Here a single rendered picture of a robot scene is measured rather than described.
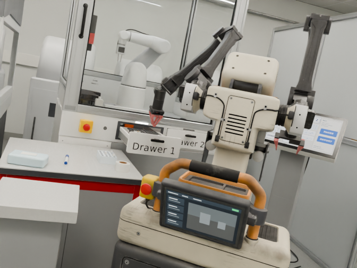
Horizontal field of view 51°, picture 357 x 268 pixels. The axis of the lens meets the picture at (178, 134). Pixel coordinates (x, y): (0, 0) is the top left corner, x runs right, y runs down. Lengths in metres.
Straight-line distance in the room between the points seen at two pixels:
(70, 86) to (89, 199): 0.74
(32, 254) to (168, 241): 0.46
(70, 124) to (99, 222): 0.69
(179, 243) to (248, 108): 0.56
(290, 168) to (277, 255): 1.39
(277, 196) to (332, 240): 0.86
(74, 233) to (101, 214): 0.14
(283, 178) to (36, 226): 1.65
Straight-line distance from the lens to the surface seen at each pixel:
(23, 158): 1.68
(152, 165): 2.36
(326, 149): 2.37
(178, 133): 2.34
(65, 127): 2.22
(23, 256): 1.37
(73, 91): 2.19
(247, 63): 1.51
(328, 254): 3.30
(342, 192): 3.18
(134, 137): 1.93
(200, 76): 1.63
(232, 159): 1.47
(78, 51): 2.19
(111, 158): 1.88
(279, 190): 2.53
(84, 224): 1.76
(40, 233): 1.33
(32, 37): 5.52
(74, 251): 1.81
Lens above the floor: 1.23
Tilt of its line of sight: 8 degrees down
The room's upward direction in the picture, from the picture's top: 11 degrees clockwise
